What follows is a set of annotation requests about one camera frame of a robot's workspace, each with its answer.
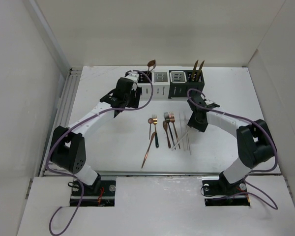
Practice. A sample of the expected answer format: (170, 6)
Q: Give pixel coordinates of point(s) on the gold knife black handle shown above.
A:
(199, 71)

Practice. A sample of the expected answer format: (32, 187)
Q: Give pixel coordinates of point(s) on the large copper spoon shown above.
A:
(151, 66)

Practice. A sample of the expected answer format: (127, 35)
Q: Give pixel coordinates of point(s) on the copper knife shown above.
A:
(148, 149)

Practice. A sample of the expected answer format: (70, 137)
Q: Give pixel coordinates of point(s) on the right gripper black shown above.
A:
(191, 122)

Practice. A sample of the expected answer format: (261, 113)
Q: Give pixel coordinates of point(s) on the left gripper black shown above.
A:
(134, 93)

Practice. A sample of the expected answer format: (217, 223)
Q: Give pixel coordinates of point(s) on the front aluminium rail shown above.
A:
(140, 173)

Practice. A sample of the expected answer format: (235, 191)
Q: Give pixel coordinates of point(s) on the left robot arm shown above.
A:
(68, 143)

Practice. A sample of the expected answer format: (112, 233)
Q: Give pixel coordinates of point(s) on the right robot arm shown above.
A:
(255, 144)

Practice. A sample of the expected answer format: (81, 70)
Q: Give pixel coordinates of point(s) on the black fork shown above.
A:
(167, 120)

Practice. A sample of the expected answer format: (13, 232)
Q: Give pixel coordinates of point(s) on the gold fork dark handle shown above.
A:
(154, 118)

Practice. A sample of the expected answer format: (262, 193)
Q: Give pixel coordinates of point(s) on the aluminium rail left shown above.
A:
(62, 111)

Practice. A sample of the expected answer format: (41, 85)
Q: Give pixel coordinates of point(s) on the white chopstick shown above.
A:
(183, 137)

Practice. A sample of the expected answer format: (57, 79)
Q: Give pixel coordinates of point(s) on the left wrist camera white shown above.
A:
(132, 75)

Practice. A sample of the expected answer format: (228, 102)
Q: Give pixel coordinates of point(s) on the copper fork right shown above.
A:
(172, 120)

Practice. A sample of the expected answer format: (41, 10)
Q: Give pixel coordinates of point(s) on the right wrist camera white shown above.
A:
(208, 102)

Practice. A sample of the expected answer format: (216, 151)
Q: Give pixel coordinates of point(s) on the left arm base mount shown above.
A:
(101, 196)

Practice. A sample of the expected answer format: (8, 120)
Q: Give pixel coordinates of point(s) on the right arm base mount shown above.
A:
(217, 194)

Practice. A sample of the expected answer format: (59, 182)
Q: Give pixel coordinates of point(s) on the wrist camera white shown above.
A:
(208, 102)
(132, 75)

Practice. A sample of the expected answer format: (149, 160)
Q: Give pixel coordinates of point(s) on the black utensil holder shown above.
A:
(181, 82)

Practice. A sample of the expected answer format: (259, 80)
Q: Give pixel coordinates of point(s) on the small copper spoon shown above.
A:
(150, 121)

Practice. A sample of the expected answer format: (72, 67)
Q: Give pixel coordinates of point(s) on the metal chopstick right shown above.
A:
(187, 137)

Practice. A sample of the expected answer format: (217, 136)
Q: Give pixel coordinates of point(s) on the aluminium rail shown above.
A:
(62, 111)
(140, 173)

